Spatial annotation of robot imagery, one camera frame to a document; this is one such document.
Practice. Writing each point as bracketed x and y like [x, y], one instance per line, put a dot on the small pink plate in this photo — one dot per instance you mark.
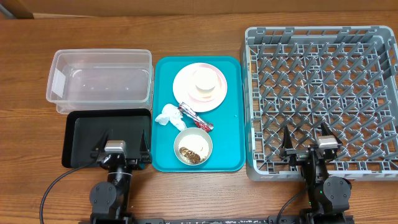
[202, 96]

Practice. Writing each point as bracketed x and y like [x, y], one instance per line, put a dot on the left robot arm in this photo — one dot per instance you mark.
[109, 199]

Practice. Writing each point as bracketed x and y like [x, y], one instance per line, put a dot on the grey bowl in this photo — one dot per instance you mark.
[186, 132]

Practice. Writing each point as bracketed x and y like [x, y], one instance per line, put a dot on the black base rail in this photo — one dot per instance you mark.
[285, 219]

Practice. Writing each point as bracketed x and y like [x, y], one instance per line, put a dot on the brown food piece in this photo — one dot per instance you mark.
[190, 156]

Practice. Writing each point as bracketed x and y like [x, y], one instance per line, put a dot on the white rice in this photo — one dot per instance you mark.
[195, 143]

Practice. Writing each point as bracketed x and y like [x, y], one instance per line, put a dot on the grey dishwasher rack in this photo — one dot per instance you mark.
[297, 78]

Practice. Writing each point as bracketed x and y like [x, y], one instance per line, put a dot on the white tissue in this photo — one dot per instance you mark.
[171, 114]

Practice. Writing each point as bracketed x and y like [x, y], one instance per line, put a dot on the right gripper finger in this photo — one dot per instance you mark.
[327, 132]
[287, 142]

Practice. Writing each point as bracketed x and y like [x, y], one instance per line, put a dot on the clear plastic bin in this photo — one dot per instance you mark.
[100, 79]

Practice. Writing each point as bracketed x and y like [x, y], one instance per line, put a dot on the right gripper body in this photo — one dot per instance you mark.
[297, 155]

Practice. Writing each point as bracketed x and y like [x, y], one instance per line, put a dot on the white paper cup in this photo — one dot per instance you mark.
[205, 79]

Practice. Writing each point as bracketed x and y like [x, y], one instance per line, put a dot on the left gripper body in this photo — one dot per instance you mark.
[134, 163]

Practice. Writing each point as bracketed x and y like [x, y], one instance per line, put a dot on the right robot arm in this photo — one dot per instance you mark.
[328, 195]

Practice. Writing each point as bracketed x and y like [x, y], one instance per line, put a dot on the teal serving tray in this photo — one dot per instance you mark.
[228, 135]

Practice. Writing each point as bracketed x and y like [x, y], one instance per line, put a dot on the red snack wrapper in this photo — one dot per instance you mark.
[199, 122]

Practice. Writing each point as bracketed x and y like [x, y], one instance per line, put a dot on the large pink plate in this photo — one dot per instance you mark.
[181, 84]

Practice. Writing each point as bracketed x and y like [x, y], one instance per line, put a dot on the black plastic tray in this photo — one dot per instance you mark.
[87, 132]

